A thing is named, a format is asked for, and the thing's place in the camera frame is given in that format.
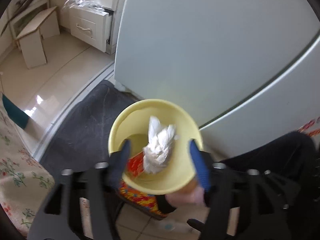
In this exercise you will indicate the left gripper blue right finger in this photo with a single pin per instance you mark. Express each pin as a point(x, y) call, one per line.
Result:
point(203, 164)

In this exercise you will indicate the white tissue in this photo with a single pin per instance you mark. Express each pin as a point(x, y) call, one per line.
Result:
point(158, 151)

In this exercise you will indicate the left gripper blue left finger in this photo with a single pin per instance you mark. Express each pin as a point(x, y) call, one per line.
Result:
point(117, 164)

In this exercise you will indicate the white refrigerator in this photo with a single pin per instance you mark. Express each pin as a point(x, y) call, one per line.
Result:
point(247, 71)

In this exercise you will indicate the white storage rack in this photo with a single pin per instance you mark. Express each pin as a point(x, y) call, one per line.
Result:
point(19, 13)

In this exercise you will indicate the colourful patterned slipper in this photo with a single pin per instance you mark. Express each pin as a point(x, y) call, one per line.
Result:
point(146, 203)

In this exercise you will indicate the teal table leg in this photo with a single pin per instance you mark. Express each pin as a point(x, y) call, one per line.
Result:
point(19, 117)

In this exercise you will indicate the dark grey floor mat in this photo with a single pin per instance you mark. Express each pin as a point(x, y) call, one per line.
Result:
point(82, 139)

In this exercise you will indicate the floral tablecloth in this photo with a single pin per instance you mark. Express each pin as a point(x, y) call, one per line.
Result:
point(24, 182)

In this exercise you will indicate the clear plastic bag on drawer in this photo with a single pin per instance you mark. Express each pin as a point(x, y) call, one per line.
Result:
point(86, 4)

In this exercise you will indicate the red snack wrapper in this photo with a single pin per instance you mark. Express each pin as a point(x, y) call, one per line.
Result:
point(135, 165)

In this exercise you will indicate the white drawer cabinet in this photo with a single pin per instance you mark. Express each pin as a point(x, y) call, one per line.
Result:
point(98, 29)

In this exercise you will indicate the small white step stool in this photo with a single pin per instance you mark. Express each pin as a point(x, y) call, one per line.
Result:
point(44, 25)

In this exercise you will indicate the yellow plastic bucket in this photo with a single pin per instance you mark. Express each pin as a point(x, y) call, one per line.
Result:
point(133, 122)

